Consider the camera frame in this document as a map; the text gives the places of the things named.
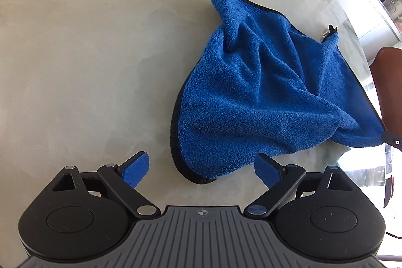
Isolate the blue grey microfibre towel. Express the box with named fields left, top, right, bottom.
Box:
left=170, top=0, right=385, bottom=184

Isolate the brown leather chair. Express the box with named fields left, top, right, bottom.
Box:
left=370, top=47, right=402, bottom=135

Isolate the white kettle on shelf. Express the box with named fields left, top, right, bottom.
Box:
left=380, top=0, right=401, bottom=20

